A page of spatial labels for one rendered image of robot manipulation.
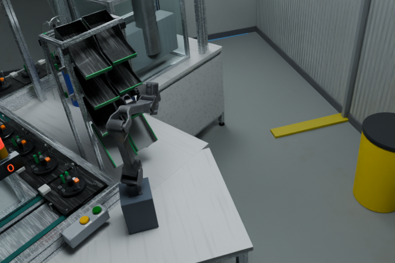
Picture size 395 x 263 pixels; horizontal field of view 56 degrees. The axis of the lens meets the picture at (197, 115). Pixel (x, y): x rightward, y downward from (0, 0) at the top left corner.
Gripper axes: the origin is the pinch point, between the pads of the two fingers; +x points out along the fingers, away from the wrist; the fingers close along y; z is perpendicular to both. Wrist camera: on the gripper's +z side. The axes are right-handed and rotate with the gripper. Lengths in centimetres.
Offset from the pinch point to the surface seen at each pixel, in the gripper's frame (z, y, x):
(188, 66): -14, -83, 88
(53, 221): -43, 56, 0
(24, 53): 25, 30, 109
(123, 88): 7.2, 5.8, 1.1
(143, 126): -19.5, -3.5, 12.8
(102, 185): -35.6, 29.8, -0.6
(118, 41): 29.6, 0.9, 4.7
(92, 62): 24.3, 18.0, -2.6
